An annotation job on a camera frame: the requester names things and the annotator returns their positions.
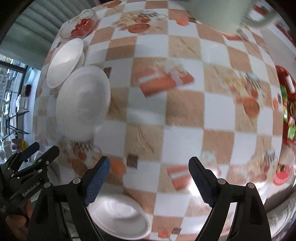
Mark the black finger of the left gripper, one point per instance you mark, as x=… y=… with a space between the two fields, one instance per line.
x=16 y=160
x=36 y=172

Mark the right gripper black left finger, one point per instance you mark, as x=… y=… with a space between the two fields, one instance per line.
x=48 y=221

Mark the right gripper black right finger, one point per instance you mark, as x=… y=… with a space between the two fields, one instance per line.
x=250 y=220

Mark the white round plate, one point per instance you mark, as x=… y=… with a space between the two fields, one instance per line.
x=83 y=103
x=69 y=57
x=120 y=216

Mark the black metal rack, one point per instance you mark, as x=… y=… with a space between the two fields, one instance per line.
x=9 y=125

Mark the red snack tray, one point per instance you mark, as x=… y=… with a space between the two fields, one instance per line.
x=286 y=163

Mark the checkered patterned tablecloth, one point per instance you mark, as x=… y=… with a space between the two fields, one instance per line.
x=178 y=89

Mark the glass bowl of tomatoes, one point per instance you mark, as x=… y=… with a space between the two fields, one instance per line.
x=79 y=26

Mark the pale green pitcher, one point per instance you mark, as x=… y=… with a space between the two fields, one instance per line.
x=229 y=16

